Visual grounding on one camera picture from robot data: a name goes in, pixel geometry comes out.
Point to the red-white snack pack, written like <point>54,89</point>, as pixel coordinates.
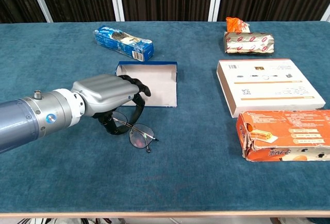
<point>247,42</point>

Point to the orange snack wrapper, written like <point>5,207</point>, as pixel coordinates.
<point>234,24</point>

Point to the orange cardboard food box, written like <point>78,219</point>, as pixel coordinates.
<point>283,131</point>

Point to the blue velvet table cloth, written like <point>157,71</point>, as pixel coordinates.
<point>180,170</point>

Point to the blue glasses case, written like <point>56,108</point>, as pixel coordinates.
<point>162,85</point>

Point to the blue cookie package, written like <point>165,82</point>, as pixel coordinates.
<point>118,41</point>

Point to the black and silver left hand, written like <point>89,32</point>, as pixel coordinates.
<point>108,92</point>

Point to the white flat product box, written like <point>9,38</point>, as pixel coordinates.
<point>270,87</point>

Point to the wire-frame eyeglasses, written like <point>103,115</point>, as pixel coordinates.
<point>140,136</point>

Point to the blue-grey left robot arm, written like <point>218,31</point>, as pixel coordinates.
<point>25,121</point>

